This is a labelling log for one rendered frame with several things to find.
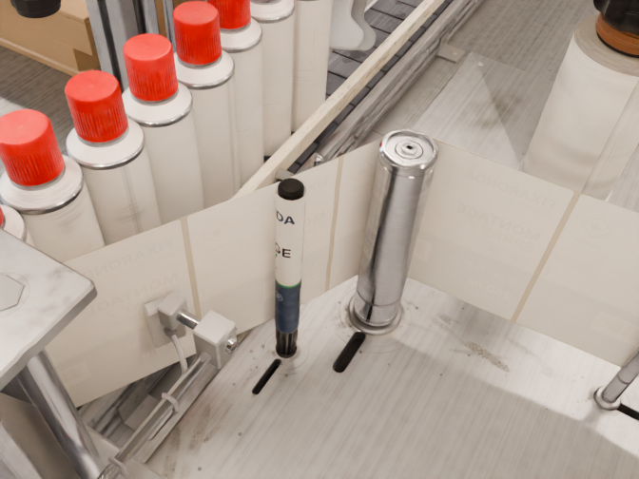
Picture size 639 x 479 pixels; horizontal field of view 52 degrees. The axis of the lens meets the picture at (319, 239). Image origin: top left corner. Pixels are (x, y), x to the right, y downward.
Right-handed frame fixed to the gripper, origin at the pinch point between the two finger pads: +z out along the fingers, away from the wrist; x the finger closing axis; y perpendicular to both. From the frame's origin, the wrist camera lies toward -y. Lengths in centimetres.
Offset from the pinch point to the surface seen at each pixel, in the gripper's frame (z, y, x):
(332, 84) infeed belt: 2.8, 0.6, 6.0
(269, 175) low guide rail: 9.6, 4.8, -12.5
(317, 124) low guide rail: 5.2, 4.7, -5.0
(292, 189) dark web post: 2.9, 15.3, -31.8
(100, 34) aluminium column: 3.1, -15.1, -14.9
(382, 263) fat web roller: 8.6, 19.9, -22.3
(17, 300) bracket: 4, 14, -50
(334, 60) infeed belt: 0.7, -1.5, 9.7
